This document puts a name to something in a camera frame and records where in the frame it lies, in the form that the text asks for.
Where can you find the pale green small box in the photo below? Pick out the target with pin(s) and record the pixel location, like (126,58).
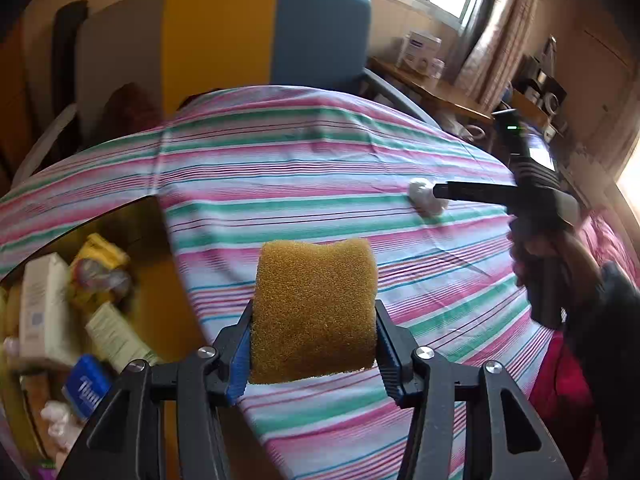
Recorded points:
(117,335)

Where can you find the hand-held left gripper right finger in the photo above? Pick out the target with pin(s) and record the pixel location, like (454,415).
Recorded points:
(389,362)

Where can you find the patterned curtain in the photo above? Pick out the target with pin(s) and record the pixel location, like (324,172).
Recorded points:
(505,35)

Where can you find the yellow packet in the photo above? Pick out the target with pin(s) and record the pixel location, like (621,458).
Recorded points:
(97,255)

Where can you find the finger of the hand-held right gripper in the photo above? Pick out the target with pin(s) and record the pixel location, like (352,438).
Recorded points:
(475,193)

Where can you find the person's right hand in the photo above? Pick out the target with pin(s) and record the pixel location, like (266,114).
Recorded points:
(531,255)

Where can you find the coarse golden sponge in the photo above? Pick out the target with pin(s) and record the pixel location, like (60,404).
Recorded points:
(312,310)

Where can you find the tall white carton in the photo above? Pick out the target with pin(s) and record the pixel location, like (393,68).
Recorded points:
(42,305)

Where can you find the pink cloth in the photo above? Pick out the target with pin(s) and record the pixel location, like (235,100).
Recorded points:
(560,390)

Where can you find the wooden side desk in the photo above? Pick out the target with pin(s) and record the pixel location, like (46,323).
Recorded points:
(425,92)

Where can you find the white soft wad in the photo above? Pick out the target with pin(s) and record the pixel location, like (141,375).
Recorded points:
(422,195)

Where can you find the white blue-label box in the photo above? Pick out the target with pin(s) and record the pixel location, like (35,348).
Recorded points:
(417,50)

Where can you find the dark red cloth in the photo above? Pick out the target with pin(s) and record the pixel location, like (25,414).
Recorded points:
(130,110)

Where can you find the wooden wardrobe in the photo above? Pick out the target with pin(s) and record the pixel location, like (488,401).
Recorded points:
(12,95)

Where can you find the gold metal tin box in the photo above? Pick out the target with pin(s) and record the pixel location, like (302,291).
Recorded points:
(150,280)

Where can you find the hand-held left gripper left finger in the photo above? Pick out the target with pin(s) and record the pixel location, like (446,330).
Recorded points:
(237,370)

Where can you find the striped tablecloth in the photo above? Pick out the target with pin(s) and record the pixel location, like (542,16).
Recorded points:
(300,170)

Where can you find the black rolled mat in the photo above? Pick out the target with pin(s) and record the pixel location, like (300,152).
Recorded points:
(65,60)

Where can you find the small white bottle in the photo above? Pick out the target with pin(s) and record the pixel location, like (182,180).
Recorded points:
(438,68)

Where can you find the white mug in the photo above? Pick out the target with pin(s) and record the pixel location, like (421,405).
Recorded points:
(472,132)

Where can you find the black speaker set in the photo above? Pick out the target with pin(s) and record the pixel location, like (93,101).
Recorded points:
(542,90)

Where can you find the blue packet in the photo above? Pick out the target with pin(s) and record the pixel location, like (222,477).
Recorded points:
(85,387)

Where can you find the person's right forearm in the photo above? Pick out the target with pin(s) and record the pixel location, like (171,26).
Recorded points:
(610,310)

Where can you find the grey yellow blue chair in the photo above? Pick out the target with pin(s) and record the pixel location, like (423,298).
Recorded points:
(215,35)

